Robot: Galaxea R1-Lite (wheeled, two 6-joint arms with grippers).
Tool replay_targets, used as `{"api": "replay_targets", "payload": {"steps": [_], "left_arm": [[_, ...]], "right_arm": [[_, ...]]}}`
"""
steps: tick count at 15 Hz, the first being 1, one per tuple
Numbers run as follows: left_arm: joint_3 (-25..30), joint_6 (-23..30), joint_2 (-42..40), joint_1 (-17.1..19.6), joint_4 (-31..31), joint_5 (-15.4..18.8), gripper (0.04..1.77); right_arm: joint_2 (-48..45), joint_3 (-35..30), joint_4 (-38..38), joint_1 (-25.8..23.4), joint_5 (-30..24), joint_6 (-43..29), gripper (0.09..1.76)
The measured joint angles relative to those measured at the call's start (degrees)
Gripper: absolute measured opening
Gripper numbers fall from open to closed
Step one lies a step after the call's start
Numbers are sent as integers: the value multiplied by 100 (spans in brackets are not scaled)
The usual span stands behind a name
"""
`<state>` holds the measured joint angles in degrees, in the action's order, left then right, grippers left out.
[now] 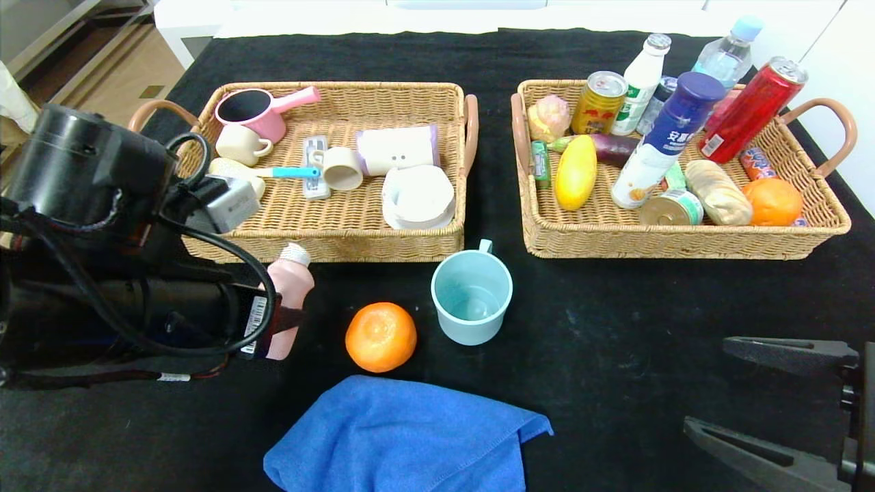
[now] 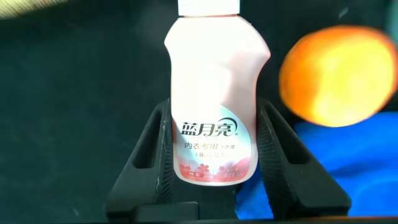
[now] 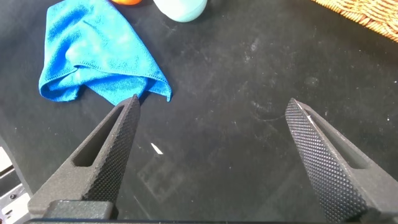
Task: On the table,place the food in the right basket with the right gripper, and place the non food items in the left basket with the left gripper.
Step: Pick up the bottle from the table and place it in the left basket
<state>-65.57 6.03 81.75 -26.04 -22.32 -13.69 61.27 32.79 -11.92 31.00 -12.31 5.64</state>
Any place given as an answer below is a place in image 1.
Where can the teal plastic mug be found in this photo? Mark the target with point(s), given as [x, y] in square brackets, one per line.
[472, 301]

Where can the small blue lidded jar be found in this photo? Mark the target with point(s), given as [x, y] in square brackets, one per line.
[653, 113]

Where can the green gum pack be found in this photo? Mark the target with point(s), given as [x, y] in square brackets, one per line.
[541, 164]

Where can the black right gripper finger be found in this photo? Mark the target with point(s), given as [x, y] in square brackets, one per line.
[813, 357]
[800, 475]

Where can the pink lotion bottle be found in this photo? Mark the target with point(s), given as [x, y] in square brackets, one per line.
[292, 283]

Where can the white milk bottle green label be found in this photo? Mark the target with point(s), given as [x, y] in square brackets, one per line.
[639, 82]

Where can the beige bread loaf toy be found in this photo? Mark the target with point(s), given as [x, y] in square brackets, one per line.
[718, 195]

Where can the blue towel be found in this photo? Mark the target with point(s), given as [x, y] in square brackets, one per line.
[403, 437]

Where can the white bottle dark blue cap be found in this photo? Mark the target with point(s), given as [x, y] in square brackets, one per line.
[677, 123]

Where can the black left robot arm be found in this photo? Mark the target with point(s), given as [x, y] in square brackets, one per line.
[82, 171]

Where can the orange blue snack packet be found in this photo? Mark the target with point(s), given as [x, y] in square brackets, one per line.
[755, 164]

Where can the purple eggplant toy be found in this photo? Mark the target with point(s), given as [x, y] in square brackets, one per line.
[612, 147]

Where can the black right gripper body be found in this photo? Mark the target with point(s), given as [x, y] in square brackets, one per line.
[850, 402]

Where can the white hanging cloth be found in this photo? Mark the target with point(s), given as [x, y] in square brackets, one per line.
[14, 102]

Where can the white round container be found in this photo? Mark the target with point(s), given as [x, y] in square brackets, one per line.
[415, 197]

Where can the small beige cup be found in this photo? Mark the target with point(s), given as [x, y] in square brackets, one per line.
[344, 172]

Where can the white furniture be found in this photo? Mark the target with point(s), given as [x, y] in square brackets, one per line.
[307, 17]

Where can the black table cloth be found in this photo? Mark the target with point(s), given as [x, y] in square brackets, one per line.
[615, 437]

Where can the tall red drink can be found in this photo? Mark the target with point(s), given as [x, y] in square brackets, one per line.
[745, 116]

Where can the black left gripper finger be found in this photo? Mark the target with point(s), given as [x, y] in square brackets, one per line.
[288, 320]

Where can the clear water bottle blue cap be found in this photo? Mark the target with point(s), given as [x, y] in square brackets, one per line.
[724, 58]

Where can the white purple tissue pack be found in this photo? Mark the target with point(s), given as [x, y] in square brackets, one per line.
[395, 152]

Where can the yellow mango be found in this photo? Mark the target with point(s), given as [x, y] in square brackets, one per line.
[574, 174]

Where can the white grey razor pack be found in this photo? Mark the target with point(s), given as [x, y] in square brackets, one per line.
[314, 186]

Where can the pink toy saucepan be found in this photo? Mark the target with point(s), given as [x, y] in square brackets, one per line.
[262, 124]

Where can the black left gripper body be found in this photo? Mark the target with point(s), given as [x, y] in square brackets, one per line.
[256, 322]

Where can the gold drink can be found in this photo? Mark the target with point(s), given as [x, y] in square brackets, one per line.
[596, 109]

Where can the tin can green label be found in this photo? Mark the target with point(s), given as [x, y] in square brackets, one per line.
[673, 210]

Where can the green white candy tube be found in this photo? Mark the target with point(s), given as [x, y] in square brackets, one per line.
[675, 176]

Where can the orange tangerine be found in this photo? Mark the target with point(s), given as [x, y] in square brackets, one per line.
[772, 203]
[381, 337]

